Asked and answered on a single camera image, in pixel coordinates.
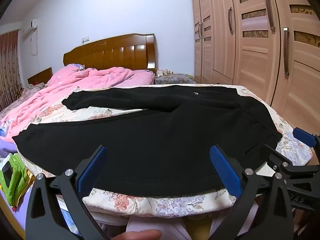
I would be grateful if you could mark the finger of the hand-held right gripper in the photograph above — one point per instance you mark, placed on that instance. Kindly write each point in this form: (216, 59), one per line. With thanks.
(303, 136)
(273, 157)

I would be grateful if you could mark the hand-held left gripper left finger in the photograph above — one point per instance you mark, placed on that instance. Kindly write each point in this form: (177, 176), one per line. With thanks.
(91, 172)

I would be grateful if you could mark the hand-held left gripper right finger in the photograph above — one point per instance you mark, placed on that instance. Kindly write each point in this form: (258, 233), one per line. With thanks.
(225, 170)

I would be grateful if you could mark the black pants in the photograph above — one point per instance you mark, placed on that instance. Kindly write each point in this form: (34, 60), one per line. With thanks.
(150, 142)

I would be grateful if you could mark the person's left hand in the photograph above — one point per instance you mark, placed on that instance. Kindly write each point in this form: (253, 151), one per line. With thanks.
(140, 235)

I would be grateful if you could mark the floral bed sheet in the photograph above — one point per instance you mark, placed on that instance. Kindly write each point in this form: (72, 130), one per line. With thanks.
(150, 205)

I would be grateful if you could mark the green cloth bag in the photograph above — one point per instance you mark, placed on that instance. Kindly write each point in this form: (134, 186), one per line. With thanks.
(16, 182)

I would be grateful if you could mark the person's light clothing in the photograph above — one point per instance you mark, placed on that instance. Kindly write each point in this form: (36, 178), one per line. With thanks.
(170, 230)

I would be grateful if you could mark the pink quilt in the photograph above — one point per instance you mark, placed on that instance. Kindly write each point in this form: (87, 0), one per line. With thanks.
(50, 97)

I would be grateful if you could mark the purple cloth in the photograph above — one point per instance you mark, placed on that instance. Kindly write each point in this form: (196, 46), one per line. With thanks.
(7, 147)

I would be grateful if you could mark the wooden wardrobe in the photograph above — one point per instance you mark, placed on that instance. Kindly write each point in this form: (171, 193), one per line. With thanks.
(250, 62)

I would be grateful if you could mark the cloth-covered nightstand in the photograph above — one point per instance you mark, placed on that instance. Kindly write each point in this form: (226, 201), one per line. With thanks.
(175, 78)

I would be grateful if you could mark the low wooden cabinet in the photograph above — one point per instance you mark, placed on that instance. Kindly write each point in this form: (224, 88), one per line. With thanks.
(41, 76)

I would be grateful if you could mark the wooden headboard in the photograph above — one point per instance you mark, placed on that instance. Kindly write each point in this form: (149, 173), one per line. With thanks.
(112, 55)

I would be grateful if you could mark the patterned curtain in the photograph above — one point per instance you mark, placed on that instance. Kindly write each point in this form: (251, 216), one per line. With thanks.
(8, 67)

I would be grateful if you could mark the white air conditioner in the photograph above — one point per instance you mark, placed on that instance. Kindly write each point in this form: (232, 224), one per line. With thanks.
(30, 30)

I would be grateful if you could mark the wall socket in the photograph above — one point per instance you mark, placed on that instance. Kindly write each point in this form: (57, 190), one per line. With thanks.
(86, 39)

